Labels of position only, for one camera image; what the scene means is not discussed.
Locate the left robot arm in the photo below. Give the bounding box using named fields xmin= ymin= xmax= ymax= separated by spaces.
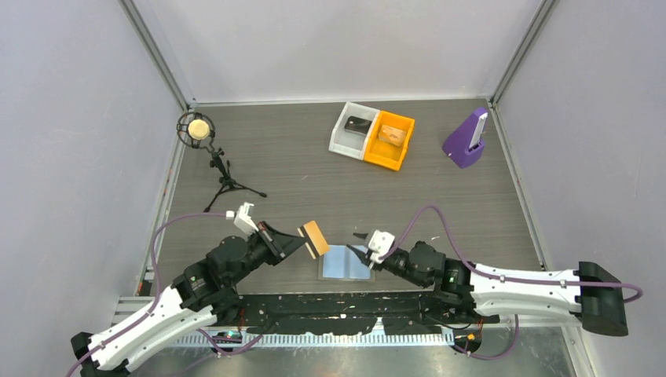
xmin=71 ymin=221 xmax=309 ymax=376

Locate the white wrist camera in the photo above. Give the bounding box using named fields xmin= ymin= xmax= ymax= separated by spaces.
xmin=365 ymin=229 xmax=395 ymax=263
xmin=225 ymin=202 xmax=259 ymax=236

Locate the cream round microphone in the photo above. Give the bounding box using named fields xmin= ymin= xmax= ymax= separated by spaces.
xmin=187 ymin=119 xmax=211 ymax=141

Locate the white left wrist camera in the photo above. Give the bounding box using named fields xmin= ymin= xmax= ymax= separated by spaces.
xmin=225 ymin=202 xmax=259 ymax=236

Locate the orange plastic bin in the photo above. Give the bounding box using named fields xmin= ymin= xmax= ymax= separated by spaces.
xmin=363 ymin=110 xmax=415 ymax=171

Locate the perforated metal rail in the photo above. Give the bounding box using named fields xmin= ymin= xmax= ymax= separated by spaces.
xmin=177 ymin=331 xmax=459 ymax=349

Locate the orange magnetic stripe credit card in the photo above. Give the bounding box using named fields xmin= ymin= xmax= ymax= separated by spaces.
xmin=298 ymin=221 xmax=331 ymax=259

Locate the beige card holder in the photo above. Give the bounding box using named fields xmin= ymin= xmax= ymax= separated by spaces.
xmin=318 ymin=245 xmax=375 ymax=282

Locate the tan card in orange bin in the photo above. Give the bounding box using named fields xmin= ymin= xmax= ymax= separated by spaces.
xmin=378 ymin=124 xmax=407 ymax=147

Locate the black card in white bin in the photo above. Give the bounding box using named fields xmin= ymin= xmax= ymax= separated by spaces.
xmin=344 ymin=116 xmax=372 ymax=137

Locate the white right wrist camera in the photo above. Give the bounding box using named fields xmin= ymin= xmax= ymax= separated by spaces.
xmin=365 ymin=229 xmax=395 ymax=263

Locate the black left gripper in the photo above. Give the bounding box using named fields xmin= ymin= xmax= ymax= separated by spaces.
xmin=226 ymin=221 xmax=306 ymax=286

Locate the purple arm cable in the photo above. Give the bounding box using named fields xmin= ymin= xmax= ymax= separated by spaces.
xmin=379 ymin=204 xmax=644 ymax=361
xmin=64 ymin=210 xmax=235 ymax=377

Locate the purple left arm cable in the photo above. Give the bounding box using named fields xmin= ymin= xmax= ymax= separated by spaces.
xmin=64 ymin=210 xmax=235 ymax=377

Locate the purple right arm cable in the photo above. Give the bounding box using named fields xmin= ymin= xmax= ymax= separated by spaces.
xmin=379 ymin=204 xmax=644 ymax=361

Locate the white plastic bin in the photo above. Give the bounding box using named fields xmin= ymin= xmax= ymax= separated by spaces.
xmin=328 ymin=102 xmax=379 ymax=160

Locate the purple stand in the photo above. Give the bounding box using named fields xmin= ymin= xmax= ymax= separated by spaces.
xmin=442 ymin=107 xmax=489 ymax=169

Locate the white device in stand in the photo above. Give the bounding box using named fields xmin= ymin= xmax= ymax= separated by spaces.
xmin=469 ymin=112 xmax=488 ymax=151

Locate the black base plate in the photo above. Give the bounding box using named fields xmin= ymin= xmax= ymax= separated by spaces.
xmin=240 ymin=291 xmax=500 ymax=335

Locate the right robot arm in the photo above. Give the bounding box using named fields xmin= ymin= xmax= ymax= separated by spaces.
xmin=350 ymin=230 xmax=628 ymax=337

